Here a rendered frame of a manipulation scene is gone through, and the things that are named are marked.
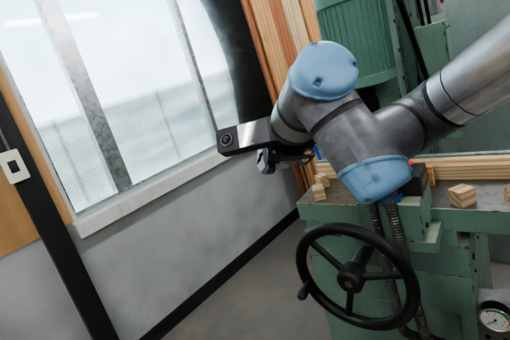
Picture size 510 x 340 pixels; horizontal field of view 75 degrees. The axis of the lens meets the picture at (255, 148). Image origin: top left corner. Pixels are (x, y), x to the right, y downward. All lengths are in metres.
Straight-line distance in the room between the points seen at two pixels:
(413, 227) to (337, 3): 0.55
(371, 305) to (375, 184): 0.80
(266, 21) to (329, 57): 2.13
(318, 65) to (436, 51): 0.76
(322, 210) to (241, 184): 1.42
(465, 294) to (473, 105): 0.67
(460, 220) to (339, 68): 0.60
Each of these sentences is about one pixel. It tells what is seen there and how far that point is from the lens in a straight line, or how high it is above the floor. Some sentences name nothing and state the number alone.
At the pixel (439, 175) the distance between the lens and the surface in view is 1.03.
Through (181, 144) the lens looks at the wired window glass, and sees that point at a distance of 2.14.
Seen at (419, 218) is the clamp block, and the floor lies 0.93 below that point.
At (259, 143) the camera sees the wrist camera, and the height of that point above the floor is 1.21.
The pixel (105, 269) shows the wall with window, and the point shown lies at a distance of 1.96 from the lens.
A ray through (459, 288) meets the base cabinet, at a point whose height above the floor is 0.68.
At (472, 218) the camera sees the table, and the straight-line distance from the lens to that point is 0.90.
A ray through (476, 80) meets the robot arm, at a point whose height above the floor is 1.26.
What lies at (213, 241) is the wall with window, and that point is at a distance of 2.27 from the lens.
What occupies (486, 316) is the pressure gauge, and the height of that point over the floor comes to 0.67.
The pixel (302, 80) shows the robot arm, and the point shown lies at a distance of 0.38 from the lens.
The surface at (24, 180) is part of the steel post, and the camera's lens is 1.70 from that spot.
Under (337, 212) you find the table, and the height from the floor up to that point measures 0.88.
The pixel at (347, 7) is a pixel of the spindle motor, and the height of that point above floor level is 1.40.
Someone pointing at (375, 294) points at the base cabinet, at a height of 0.60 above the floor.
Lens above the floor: 1.34
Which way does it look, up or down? 15 degrees down
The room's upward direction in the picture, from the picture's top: 16 degrees counter-clockwise
